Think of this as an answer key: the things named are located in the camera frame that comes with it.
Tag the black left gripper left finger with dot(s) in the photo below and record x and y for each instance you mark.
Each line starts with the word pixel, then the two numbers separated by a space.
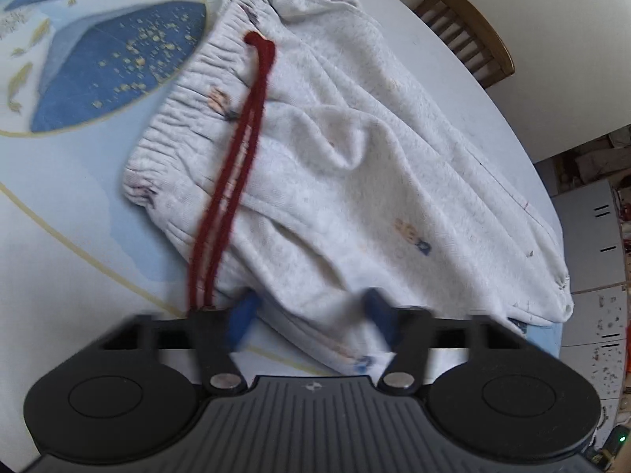
pixel 216 334

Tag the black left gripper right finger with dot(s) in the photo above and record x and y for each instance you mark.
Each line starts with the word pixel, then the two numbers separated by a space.
pixel 408 332

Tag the light grey printed sweatpants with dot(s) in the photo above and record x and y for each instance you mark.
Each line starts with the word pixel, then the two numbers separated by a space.
pixel 296 156

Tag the white sideboard cabinet with stickers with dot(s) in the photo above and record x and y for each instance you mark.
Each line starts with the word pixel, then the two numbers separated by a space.
pixel 590 190

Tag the blue white patterned table mat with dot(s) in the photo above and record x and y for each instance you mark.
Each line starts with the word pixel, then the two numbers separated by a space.
pixel 80 79

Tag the brown wooden chair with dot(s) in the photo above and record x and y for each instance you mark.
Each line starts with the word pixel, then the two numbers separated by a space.
pixel 470 38

